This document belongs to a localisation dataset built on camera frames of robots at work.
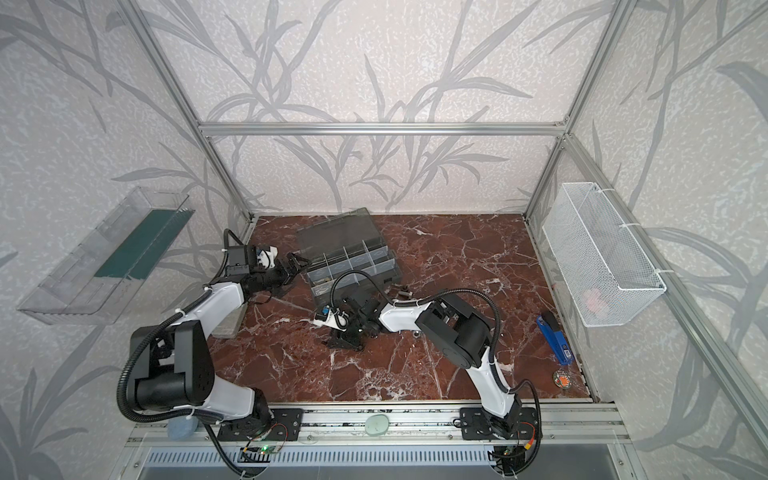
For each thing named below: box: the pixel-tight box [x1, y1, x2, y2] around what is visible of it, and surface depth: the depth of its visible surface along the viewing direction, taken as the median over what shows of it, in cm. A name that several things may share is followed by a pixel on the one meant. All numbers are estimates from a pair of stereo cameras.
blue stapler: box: [536, 311, 574, 365], surface depth 88 cm
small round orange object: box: [553, 370, 572, 389], surface depth 82 cm
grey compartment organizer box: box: [297, 207, 403, 307], surface depth 108 cm
